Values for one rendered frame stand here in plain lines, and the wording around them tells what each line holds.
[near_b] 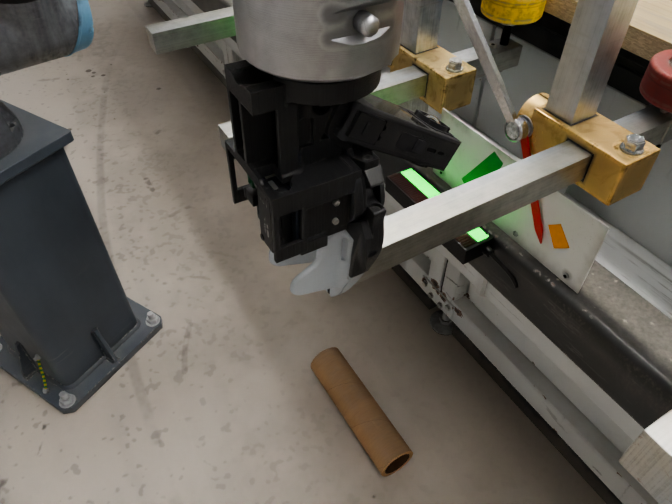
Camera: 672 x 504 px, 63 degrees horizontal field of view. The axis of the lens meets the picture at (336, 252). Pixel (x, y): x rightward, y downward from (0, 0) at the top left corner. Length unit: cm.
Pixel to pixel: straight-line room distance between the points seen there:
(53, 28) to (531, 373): 110
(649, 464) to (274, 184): 24
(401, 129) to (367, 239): 7
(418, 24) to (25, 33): 63
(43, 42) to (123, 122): 128
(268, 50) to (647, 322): 51
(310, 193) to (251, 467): 101
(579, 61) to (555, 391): 80
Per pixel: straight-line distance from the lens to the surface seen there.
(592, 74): 58
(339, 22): 28
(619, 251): 87
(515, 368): 126
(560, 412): 123
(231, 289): 157
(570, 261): 66
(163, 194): 192
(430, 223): 47
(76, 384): 147
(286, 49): 28
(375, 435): 122
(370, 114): 34
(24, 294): 125
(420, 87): 74
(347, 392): 126
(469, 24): 60
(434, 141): 39
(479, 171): 71
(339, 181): 34
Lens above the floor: 117
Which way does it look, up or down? 46 degrees down
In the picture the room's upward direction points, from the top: straight up
